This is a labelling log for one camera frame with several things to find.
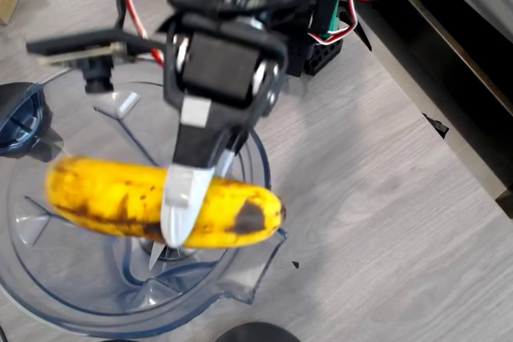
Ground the spotted yellow banana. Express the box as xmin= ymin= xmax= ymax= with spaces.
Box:
xmin=43 ymin=155 xmax=287 ymax=249

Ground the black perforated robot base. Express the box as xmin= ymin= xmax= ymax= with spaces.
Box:
xmin=286 ymin=0 xmax=345 ymax=78

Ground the steel blender blade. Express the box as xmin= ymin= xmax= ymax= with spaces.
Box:
xmin=147 ymin=237 xmax=201 ymax=273

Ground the clear plastic blender jar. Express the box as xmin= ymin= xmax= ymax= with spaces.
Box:
xmin=0 ymin=81 xmax=289 ymax=339

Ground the black round lid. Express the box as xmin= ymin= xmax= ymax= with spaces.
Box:
xmin=216 ymin=321 xmax=301 ymax=342

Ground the black table clamp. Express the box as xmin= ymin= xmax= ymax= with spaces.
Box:
xmin=422 ymin=112 xmax=450 ymax=139

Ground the dark brown block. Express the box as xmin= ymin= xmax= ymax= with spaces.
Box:
xmin=495 ymin=184 xmax=513 ymax=219

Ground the red white gripper servo cable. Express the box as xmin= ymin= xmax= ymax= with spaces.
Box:
xmin=119 ymin=0 xmax=166 ymax=67

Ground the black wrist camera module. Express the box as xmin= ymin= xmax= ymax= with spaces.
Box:
xmin=26 ymin=27 xmax=166 ymax=95

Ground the dark metal rail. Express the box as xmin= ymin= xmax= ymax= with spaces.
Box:
xmin=376 ymin=0 xmax=513 ymax=119

